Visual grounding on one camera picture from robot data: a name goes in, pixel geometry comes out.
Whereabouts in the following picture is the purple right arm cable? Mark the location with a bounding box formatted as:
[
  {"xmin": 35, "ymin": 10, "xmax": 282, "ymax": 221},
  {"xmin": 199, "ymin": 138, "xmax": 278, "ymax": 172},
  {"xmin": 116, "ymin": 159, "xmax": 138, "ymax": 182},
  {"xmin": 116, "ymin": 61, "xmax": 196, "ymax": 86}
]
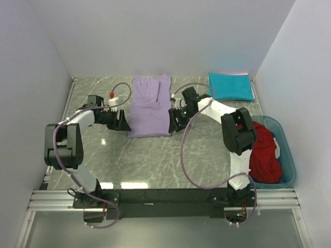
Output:
[{"xmin": 172, "ymin": 82, "xmax": 258, "ymax": 228}]

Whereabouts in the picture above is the aluminium frame rail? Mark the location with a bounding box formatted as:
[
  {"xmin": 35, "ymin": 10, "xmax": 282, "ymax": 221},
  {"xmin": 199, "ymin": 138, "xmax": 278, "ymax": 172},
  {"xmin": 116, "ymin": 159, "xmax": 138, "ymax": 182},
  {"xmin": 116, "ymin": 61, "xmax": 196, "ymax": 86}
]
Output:
[{"xmin": 27, "ymin": 188, "xmax": 301, "ymax": 212}]

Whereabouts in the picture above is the blue plastic laundry basket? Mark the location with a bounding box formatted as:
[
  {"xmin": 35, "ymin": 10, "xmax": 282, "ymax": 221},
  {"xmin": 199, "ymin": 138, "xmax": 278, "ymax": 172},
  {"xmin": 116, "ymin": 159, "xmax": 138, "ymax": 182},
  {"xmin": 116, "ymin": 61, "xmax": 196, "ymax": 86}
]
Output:
[{"xmin": 252, "ymin": 116, "xmax": 296, "ymax": 189}]

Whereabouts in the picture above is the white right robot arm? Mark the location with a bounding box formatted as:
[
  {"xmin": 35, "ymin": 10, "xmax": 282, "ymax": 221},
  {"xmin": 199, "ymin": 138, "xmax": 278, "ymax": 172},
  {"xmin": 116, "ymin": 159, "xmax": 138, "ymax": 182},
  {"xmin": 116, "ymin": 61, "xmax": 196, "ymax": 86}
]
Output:
[{"xmin": 169, "ymin": 84, "xmax": 258, "ymax": 206}]

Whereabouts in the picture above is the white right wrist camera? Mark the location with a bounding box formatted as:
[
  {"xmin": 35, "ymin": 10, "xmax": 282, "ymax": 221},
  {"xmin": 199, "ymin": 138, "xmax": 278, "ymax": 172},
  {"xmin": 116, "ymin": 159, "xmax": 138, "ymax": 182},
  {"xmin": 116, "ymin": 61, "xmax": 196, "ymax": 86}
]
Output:
[{"xmin": 170, "ymin": 94, "xmax": 187, "ymax": 110}]

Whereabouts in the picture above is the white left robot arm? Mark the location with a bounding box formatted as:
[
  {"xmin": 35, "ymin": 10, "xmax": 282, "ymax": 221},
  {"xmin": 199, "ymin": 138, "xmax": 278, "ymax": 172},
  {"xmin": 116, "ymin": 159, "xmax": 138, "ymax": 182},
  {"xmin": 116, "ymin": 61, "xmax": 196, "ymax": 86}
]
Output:
[{"xmin": 44, "ymin": 93, "xmax": 131, "ymax": 208}]

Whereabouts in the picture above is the red t-shirt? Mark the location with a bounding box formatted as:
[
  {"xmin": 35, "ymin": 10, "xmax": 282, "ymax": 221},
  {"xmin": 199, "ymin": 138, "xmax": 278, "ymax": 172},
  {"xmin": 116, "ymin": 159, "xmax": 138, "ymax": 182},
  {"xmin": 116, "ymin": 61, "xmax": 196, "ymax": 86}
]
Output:
[{"xmin": 249, "ymin": 121, "xmax": 282, "ymax": 184}]

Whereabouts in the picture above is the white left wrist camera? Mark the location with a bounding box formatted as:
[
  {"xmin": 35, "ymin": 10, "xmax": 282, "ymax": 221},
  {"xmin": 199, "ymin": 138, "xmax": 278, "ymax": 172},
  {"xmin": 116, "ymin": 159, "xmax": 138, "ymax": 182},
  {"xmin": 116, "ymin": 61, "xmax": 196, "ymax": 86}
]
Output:
[{"xmin": 108, "ymin": 92, "xmax": 124, "ymax": 112}]

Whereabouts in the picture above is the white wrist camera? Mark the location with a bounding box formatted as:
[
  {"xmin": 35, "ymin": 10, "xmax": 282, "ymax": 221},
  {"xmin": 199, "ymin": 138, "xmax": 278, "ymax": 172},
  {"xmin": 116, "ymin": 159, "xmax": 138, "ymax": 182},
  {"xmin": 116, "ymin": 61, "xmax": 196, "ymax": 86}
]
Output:
[
  {"xmin": 170, "ymin": 94, "xmax": 187, "ymax": 110},
  {"xmin": 108, "ymin": 92, "xmax": 124, "ymax": 112}
]

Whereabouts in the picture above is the white cloth in basket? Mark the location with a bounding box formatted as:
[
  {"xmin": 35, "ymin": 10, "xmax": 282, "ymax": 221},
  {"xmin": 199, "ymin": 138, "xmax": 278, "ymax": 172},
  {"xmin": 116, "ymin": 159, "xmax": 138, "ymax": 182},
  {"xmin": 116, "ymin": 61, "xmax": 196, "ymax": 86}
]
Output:
[{"xmin": 274, "ymin": 137, "xmax": 280, "ymax": 159}]

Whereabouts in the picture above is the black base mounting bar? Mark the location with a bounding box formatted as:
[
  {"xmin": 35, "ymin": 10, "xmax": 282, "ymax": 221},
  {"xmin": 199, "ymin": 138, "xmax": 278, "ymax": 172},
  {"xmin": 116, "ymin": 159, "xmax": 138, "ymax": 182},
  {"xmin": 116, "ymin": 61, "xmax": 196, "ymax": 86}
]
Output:
[{"xmin": 72, "ymin": 187, "xmax": 256, "ymax": 220}]

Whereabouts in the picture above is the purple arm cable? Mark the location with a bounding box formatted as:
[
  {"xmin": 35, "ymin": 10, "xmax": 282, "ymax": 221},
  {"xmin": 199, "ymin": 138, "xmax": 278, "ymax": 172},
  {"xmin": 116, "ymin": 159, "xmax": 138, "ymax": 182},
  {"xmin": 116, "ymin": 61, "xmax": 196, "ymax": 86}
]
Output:
[
  {"xmin": 172, "ymin": 82, "xmax": 258, "ymax": 228},
  {"xmin": 53, "ymin": 82, "xmax": 134, "ymax": 229}
]

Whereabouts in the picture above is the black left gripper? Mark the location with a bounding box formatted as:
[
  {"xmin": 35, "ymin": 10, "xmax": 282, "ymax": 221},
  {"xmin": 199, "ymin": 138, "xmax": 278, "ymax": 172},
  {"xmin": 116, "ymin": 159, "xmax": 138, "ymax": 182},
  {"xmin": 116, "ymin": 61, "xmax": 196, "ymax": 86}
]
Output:
[{"xmin": 97, "ymin": 108, "xmax": 131, "ymax": 131}]

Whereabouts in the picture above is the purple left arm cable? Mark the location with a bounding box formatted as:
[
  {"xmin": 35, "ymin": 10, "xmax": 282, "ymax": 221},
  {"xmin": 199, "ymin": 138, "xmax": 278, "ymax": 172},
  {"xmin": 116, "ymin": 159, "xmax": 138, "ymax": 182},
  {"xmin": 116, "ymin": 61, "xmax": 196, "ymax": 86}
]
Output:
[{"xmin": 53, "ymin": 82, "xmax": 134, "ymax": 229}]

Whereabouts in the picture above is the folded teal t-shirt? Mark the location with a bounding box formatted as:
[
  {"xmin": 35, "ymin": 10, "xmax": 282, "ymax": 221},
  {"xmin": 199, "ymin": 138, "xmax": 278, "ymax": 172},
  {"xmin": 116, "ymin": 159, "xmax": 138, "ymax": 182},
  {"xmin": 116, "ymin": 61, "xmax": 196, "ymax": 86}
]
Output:
[{"xmin": 208, "ymin": 72, "xmax": 255, "ymax": 101}]

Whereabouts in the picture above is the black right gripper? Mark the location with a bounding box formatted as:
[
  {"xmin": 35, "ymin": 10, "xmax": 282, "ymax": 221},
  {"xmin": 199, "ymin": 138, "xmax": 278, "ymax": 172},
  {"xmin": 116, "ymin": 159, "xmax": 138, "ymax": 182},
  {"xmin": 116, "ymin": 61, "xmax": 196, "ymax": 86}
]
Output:
[{"xmin": 168, "ymin": 106, "xmax": 198, "ymax": 134}]

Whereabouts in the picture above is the purple t-shirt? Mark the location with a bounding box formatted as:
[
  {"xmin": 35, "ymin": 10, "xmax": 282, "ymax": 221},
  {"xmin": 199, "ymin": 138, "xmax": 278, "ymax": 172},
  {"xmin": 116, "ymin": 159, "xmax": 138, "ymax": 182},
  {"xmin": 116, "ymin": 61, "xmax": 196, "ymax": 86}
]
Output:
[{"xmin": 128, "ymin": 74, "xmax": 172, "ymax": 138}]

